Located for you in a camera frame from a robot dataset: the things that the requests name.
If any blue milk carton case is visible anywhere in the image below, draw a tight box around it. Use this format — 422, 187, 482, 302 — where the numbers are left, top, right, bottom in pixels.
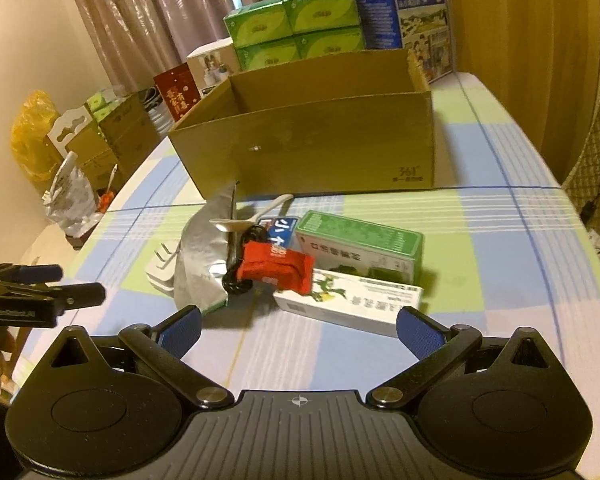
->
350, 0, 454, 84

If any brown cardboard box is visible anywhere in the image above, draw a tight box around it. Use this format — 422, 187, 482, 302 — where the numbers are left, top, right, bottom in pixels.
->
169, 47, 437, 200

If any white plastic spoon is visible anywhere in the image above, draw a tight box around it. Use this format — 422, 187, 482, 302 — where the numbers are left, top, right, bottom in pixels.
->
210, 194, 295, 234

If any white printed bag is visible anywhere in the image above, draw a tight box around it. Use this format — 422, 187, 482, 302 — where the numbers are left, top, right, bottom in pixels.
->
42, 152, 104, 239

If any orange handled tool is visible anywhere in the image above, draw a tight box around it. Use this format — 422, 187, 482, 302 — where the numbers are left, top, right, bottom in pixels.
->
97, 165, 117, 212

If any white and green long box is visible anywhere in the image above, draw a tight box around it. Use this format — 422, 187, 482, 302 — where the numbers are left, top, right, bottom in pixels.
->
272, 267, 425, 339

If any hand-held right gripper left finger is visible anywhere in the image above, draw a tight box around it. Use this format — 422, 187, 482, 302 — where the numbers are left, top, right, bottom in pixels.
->
49, 305, 234, 411

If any yellow plastic bag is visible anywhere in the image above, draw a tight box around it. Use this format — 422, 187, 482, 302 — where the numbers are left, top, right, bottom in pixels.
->
11, 90, 62, 184

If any red gift box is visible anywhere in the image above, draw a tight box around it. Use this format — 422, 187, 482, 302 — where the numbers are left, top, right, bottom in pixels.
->
153, 65, 204, 122

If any brown carton with white handle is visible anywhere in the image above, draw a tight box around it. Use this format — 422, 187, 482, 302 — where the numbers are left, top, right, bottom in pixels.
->
47, 107, 119, 192

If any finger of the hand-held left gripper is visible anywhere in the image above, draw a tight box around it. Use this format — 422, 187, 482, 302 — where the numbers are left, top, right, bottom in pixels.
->
0, 282, 107, 310
0, 263, 64, 286

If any wooden cabinet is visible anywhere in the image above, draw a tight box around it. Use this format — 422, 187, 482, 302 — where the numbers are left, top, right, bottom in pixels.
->
442, 0, 600, 192

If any stack of metal bowls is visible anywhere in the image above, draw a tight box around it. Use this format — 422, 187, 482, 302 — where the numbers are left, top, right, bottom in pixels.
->
142, 87, 174, 124

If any green medicine box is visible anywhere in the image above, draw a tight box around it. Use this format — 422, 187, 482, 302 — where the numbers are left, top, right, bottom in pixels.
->
292, 210, 425, 287

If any white product box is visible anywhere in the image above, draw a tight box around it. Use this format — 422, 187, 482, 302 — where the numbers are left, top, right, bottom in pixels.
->
186, 37, 241, 99

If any plaid cloth desktop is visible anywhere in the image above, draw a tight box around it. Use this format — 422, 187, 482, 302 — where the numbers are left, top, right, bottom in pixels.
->
0, 71, 600, 411

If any black audio cable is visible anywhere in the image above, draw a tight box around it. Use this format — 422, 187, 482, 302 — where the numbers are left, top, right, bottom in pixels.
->
222, 225, 272, 295

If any blue toothpick box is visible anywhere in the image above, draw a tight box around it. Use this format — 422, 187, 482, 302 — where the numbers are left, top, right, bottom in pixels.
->
256, 216, 301, 257

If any black charger cable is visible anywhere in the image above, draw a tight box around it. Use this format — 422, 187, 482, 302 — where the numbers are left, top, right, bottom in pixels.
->
580, 190, 600, 227

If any quilted chair cushion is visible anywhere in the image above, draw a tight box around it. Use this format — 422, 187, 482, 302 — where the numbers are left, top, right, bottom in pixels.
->
562, 42, 600, 302

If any plain brown carton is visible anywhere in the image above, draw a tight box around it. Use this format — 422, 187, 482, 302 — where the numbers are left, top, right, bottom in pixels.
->
97, 92, 159, 162

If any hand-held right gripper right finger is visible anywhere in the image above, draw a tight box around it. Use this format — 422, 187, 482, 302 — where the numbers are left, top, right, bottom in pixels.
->
367, 306, 567, 409

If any small green tissue pack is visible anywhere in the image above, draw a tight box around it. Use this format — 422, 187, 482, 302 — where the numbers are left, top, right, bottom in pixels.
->
85, 87, 127, 122

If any silver foil bag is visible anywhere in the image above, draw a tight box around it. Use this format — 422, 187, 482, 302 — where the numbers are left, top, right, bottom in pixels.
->
172, 182, 242, 314

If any white power plug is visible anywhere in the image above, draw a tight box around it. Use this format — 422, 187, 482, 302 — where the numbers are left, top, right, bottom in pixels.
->
144, 241, 182, 295

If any red packet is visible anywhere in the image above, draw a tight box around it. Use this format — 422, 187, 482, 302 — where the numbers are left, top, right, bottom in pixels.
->
237, 241, 315, 295

